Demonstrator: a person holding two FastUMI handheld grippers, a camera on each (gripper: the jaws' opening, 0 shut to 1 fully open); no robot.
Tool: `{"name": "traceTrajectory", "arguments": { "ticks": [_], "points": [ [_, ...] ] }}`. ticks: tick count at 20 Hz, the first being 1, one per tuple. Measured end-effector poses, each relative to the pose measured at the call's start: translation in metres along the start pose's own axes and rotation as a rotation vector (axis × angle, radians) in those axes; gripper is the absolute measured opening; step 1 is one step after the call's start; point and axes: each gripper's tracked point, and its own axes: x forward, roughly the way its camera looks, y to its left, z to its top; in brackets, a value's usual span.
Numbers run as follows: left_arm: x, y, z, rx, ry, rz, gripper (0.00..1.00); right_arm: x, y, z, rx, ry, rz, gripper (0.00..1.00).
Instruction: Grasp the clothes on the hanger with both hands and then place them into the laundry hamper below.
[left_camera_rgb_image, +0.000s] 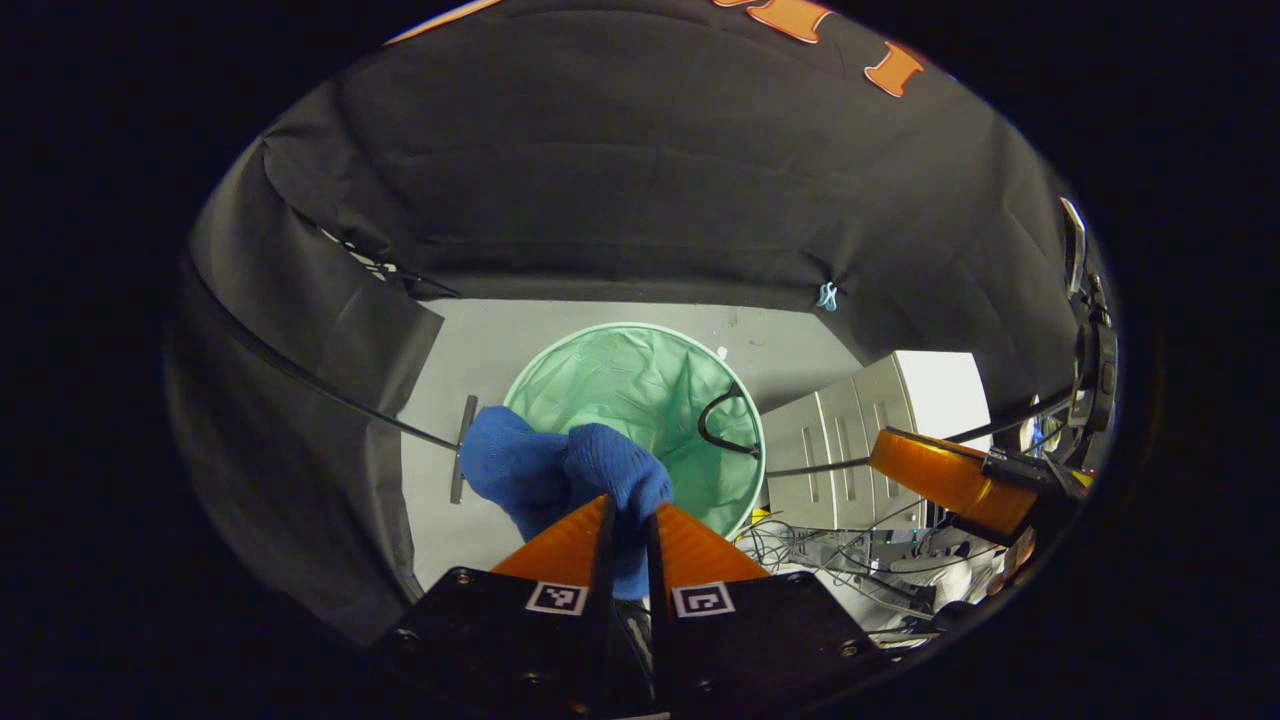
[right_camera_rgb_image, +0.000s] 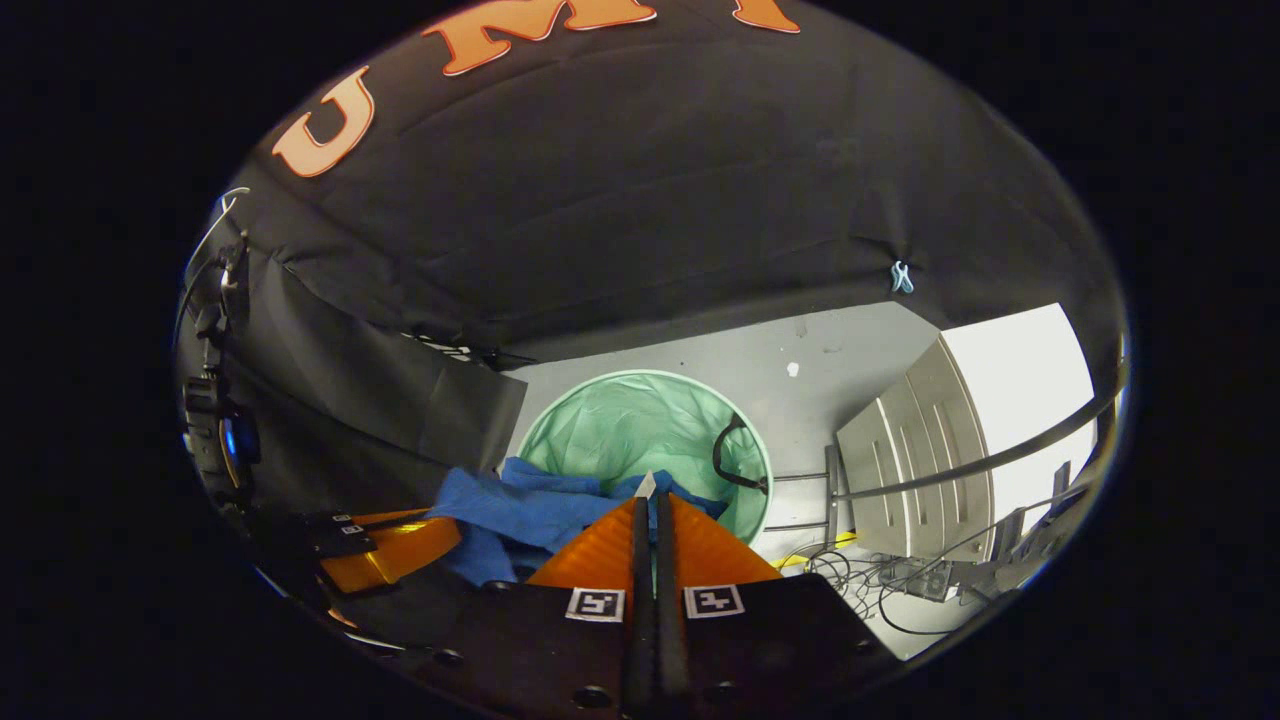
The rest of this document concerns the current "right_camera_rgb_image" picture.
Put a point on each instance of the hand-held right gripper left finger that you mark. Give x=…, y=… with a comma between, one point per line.
x=641, y=620

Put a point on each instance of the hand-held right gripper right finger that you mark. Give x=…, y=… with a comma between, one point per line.
x=670, y=620

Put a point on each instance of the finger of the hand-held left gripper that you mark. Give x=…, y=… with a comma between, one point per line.
x=390, y=555

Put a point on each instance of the green laundry hamper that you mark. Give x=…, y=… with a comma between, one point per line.
x=640, y=420

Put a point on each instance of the black clothes rack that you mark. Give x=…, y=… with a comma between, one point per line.
x=1000, y=455

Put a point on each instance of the grey device box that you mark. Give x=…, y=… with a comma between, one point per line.
x=932, y=580

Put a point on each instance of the grey metal cabinet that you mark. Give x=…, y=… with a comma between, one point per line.
x=910, y=450

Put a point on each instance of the teal plastic clip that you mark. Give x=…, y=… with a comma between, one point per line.
x=902, y=277

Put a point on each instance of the black backdrop cloth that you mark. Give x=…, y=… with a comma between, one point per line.
x=650, y=200

